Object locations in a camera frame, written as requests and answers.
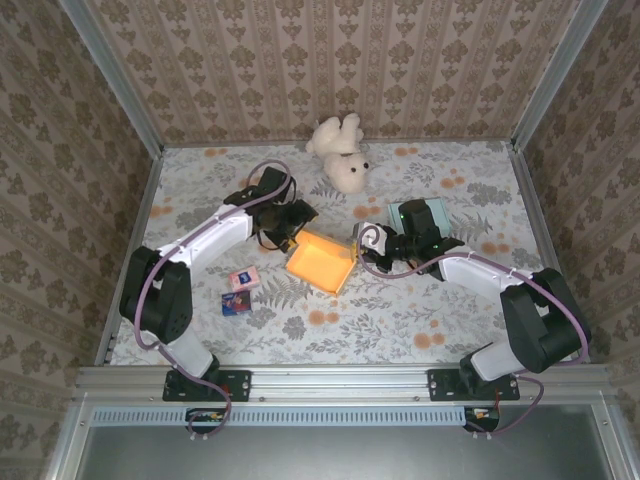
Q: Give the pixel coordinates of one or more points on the aluminium mounting rail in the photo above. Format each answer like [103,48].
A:
[340,385]

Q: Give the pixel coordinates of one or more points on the aluminium side rail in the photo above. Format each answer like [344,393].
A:
[142,215]
[538,215]

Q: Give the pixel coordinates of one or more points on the small dark blue carton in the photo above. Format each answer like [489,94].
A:
[236,303]

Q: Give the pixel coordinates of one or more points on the light blue paper box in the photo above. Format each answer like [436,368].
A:
[442,215]

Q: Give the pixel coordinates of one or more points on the yellow paper box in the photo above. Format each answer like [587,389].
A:
[320,262]

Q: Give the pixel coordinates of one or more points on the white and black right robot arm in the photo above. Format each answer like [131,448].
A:
[480,272]

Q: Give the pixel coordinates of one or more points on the white plush bear toy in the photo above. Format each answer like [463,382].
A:
[345,172]

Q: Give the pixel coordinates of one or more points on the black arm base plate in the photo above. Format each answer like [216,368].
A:
[240,385]
[440,385]

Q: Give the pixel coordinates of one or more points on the aluminium frame post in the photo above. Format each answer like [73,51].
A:
[113,75]
[557,75]

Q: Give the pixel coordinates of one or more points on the small pink carton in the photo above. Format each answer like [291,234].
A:
[243,278]

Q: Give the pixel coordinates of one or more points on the grey metal panel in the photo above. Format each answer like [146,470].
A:
[350,455]

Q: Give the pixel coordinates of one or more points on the black controller board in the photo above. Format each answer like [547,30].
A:
[482,415]
[205,416]

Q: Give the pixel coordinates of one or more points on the floral table cover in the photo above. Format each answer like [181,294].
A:
[400,320]

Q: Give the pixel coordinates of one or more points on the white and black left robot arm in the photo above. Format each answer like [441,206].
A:
[210,235]

